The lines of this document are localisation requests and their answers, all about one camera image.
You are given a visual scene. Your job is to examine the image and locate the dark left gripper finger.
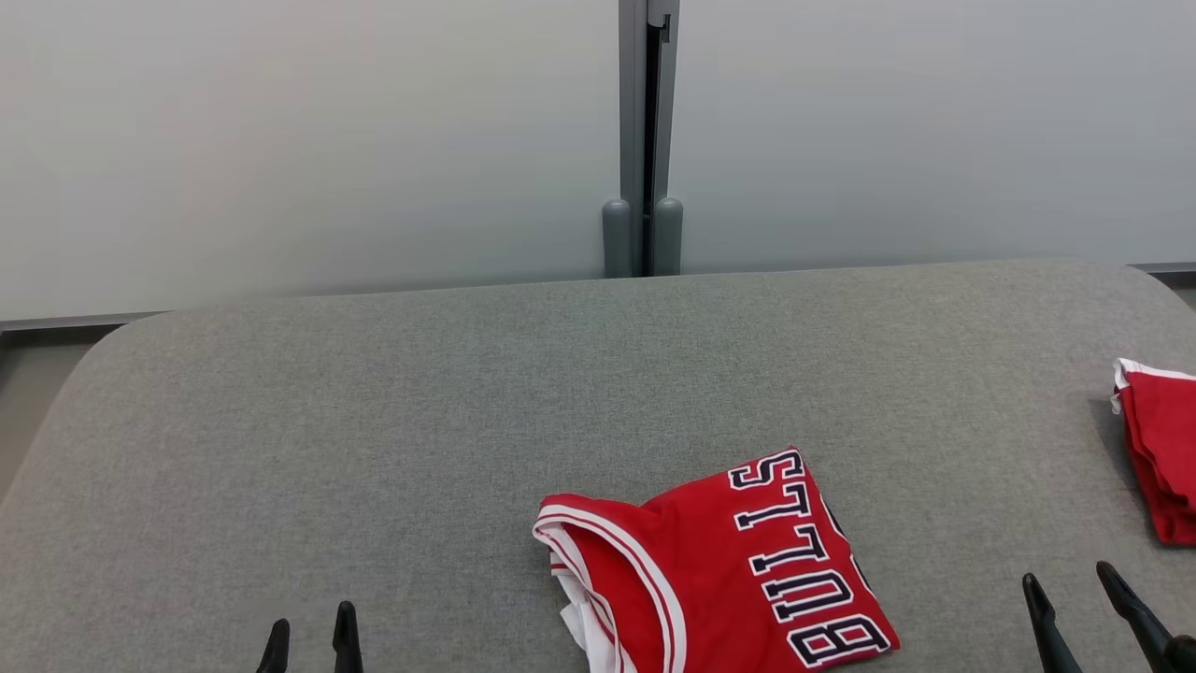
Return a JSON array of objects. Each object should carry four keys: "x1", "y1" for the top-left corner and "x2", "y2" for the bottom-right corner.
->
[
  {"x1": 332, "y1": 600, "x2": 364, "y2": 673},
  {"x1": 256, "y1": 618, "x2": 292, "y2": 673}
]

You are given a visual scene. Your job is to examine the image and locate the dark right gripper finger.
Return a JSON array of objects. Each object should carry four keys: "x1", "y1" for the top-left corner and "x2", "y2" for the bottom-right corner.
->
[
  {"x1": 1020, "y1": 572, "x2": 1086, "y2": 673},
  {"x1": 1095, "y1": 560, "x2": 1175, "y2": 673}
]

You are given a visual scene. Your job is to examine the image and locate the red shorts with white trim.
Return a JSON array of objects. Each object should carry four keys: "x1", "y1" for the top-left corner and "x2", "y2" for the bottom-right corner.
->
[{"x1": 1109, "y1": 357, "x2": 1196, "y2": 549}]

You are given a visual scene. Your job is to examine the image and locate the red white basketball jersey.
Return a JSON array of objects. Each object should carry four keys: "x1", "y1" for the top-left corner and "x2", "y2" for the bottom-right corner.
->
[{"x1": 532, "y1": 446, "x2": 902, "y2": 673}]

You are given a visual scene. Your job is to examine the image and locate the grey cylindrical partition foot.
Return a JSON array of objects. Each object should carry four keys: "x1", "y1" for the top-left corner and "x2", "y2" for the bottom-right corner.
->
[
  {"x1": 601, "y1": 197, "x2": 634, "y2": 280},
  {"x1": 651, "y1": 195, "x2": 685, "y2": 278}
]

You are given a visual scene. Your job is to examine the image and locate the grey partition post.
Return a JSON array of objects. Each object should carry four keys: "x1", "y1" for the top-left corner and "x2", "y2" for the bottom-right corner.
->
[{"x1": 618, "y1": 0, "x2": 682, "y2": 279}]

